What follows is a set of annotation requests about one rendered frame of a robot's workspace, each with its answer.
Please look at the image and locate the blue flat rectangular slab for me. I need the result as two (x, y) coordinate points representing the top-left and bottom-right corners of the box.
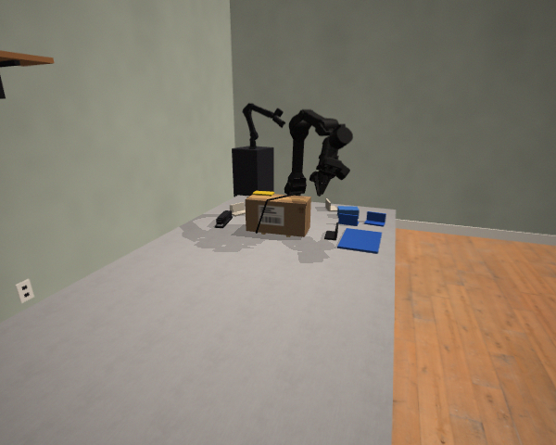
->
(337, 228), (382, 254)

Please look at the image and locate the tan cardboard box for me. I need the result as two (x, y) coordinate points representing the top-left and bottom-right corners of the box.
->
(245, 194), (311, 237)

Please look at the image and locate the blue box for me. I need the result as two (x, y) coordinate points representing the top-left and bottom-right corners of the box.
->
(337, 206), (360, 218)

